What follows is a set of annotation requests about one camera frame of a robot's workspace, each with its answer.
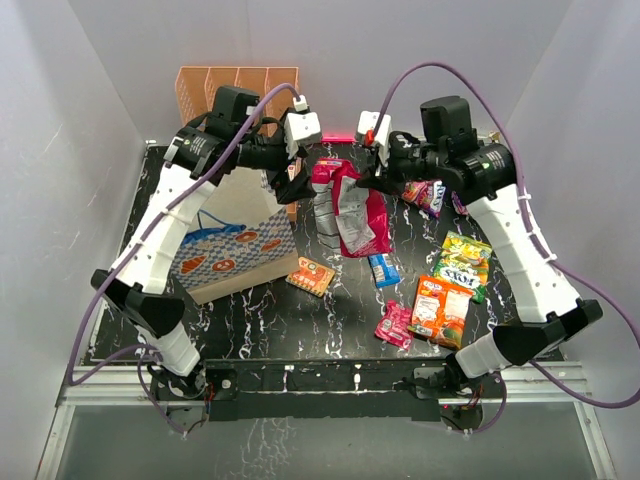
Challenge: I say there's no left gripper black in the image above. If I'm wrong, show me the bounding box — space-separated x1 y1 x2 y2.
234 125 317 202

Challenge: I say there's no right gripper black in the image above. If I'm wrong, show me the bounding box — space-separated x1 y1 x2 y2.
356 135 447 199

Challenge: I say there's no magenta silver snack bag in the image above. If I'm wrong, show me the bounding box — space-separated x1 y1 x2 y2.
311 158 392 258

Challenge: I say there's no white checkered paper bag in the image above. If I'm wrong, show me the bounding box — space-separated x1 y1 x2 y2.
171 168 299 305

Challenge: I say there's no blue Slendy snack bag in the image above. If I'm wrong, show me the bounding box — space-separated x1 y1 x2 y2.
181 225 246 247

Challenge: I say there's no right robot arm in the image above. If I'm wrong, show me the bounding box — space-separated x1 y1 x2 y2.
355 96 603 397

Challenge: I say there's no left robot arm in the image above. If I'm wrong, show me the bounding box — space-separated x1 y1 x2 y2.
85 83 322 399

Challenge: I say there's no purple Fox's bag left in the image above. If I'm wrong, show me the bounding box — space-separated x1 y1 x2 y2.
401 180 446 218

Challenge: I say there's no green Fox's candy bag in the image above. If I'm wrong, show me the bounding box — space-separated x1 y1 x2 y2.
433 231 493 304

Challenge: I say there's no orange Fox's candy bag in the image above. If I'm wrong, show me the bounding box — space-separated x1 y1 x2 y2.
408 276 473 350

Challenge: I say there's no pink marker strip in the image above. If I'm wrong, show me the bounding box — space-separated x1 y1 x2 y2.
322 135 354 144

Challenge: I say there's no orange cracker pack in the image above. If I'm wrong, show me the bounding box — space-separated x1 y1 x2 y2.
285 257 335 297

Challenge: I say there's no blue wafer bar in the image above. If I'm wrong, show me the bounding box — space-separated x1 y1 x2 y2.
368 254 400 288

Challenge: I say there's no orange plastic file organizer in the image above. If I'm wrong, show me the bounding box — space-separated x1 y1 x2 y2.
165 85 293 188

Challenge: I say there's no pink candy pack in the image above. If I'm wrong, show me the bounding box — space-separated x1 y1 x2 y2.
374 300 413 351

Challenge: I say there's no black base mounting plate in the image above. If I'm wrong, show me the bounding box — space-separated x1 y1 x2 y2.
146 359 504 422

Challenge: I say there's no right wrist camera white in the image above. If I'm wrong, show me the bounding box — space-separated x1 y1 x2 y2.
355 110 392 167

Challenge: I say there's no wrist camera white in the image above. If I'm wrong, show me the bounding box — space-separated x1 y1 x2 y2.
355 110 392 167
284 95 323 160

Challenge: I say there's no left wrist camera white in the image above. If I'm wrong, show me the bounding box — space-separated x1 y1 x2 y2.
284 95 323 160

